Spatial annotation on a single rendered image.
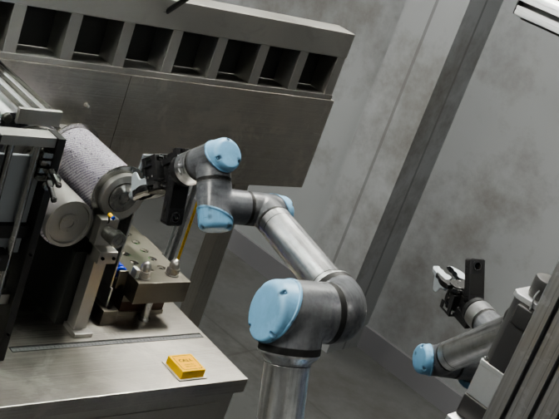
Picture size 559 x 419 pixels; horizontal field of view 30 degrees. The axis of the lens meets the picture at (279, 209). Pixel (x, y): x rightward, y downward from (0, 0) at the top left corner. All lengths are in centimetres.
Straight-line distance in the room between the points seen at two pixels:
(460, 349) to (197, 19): 110
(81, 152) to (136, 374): 55
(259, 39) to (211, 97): 21
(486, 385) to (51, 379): 95
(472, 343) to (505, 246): 223
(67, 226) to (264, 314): 72
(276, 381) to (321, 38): 144
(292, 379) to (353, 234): 292
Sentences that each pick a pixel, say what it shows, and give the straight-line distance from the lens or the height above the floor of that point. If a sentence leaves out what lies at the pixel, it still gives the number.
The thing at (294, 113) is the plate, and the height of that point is 139.
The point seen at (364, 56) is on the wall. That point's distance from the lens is 506.
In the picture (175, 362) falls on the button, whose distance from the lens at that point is 254.
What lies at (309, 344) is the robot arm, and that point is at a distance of 188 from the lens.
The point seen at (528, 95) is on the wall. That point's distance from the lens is 457.
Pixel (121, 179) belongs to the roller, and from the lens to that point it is 245.
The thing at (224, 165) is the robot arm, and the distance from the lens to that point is 217.
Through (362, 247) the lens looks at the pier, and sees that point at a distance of 475.
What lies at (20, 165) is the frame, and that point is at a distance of 219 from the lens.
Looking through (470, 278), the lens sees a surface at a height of 128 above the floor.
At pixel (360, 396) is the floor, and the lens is 471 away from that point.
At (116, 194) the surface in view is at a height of 126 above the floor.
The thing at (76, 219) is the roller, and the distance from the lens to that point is 245.
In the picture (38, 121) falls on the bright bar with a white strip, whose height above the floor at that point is 143.
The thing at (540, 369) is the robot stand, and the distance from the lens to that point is 189.
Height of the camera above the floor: 217
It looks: 20 degrees down
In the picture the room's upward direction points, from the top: 20 degrees clockwise
